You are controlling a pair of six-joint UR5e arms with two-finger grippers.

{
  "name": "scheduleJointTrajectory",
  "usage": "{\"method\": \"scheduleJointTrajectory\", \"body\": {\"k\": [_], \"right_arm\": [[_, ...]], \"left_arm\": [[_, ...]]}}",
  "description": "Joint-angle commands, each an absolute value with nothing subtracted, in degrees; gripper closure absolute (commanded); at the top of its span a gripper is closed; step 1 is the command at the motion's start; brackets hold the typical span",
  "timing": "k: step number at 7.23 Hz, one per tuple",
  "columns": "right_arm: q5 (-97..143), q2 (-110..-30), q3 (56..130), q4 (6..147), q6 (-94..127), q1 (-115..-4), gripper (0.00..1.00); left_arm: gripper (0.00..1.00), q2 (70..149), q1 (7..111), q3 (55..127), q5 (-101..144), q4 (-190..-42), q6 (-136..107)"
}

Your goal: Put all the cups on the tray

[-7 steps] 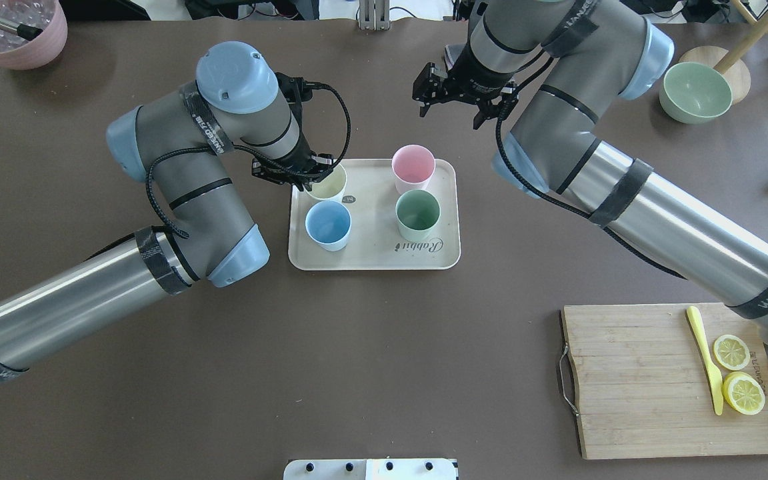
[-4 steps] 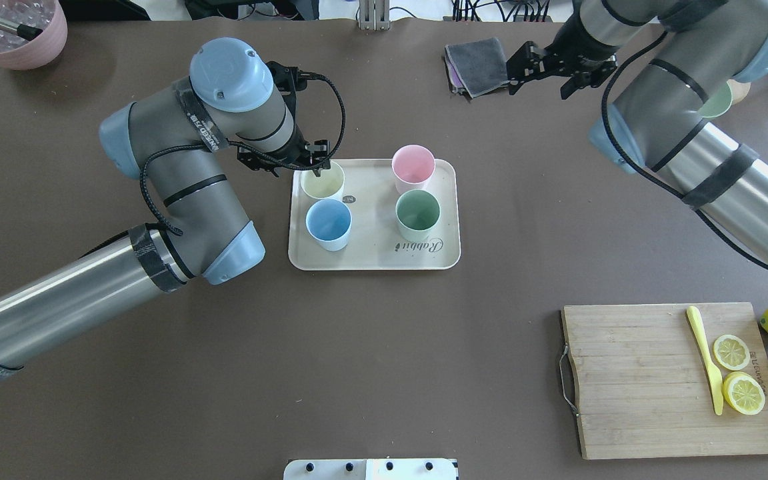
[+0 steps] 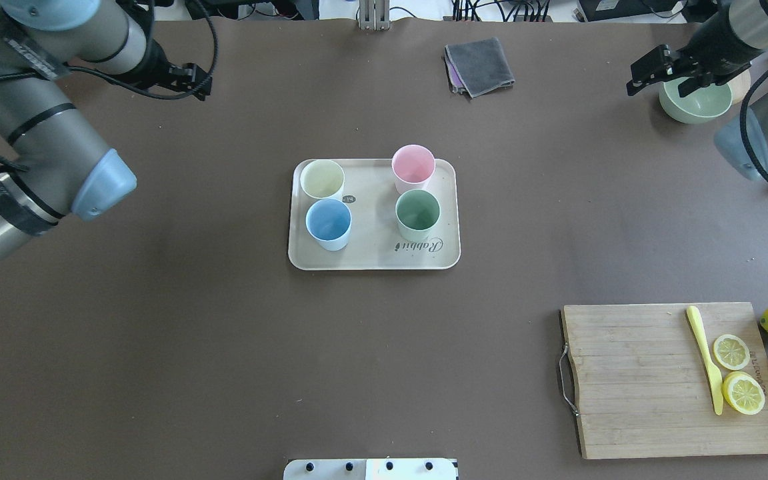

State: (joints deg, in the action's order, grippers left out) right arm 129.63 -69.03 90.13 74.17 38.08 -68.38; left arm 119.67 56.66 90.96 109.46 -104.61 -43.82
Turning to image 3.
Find yellow plastic knife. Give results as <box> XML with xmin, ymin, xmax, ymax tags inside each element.
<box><xmin>686</xmin><ymin>305</ymin><xmax>725</xmax><ymax>416</ymax></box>

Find cream plastic cup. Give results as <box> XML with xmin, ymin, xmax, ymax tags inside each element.
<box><xmin>299</xmin><ymin>159</ymin><xmax>345</xmax><ymax>201</ymax></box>

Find blue plastic cup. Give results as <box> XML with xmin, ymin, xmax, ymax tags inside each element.
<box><xmin>305</xmin><ymin>199</ymin><xmax>353</xmax><ymax>251</ymax></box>

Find cream rectangular tray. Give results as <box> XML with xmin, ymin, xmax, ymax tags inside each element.
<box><xmin>287</xmin><ymin>159</ymin><xmax>461</xmax><ymax>271</ymax></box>

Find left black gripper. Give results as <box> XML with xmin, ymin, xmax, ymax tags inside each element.
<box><xmin>134</xmin><ymin>43</ymin><xmax>211</xmax><ymax>101</ymax></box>

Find wooden cutting board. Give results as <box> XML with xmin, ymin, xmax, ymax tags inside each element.
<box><xmin>560</xmin><ymin>303</ymin><xmax>768</xmax><ymax>461</ymax></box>

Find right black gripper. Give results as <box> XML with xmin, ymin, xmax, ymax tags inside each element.
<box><xmin>627</xmin><ymin>45</ymin><xmax>753</xmax><ymax>97</ymax></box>

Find grey folded cloth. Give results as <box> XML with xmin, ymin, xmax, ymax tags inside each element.
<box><xmin>444</xmin><ymin>37</ymin><xmax>515</xmax><ymax>99</ymax></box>

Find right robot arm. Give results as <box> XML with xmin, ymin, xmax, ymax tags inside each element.
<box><xmin>627</xmin><ymin>1</ymin><xmax>768</xmax><ymax>184</ymax></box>

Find lemon half slice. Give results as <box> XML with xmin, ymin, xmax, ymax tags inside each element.
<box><xmin>722</xmin><ymin>371</ymin><xmax>766</xmax><ymax>415</ymax></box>
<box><xmin>712</xmin><ymin>334</ymin><xmax>751</xmax><ymax>371</ymax></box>

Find green plastic cup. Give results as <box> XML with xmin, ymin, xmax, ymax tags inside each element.
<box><xmin>395</xmin><ymin>189</ymin><xmax>441</xmax><ymax>243</ymax></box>

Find aluminium frame post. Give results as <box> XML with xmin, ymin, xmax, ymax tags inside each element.
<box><xmin>357</xmin><ymin>0</ymin><xmax>391</xmax><ymax>31</ymax></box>

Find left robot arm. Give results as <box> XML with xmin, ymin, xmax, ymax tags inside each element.
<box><xmin>0</xmin><ymin>1</ymin><xmax>213</xmax><ymax>261</ymax></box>

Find wooden cup tree stand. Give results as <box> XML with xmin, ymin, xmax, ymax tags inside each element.
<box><xmin>727</xmin><ymin>68</ymin><xmax>752</xmax><ymax>105</ymax></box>

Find mint green bowl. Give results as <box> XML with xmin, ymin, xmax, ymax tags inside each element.
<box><xmin>659</xmin><ymin>78</ymin><xmax>733</xmax><ymax>125</ymax></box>

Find pink plastic cup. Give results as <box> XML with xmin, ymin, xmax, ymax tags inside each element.
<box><xmin>392</xmin><ymin>145</ymin><xmax>436</xmax><ymax>194</ymax></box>

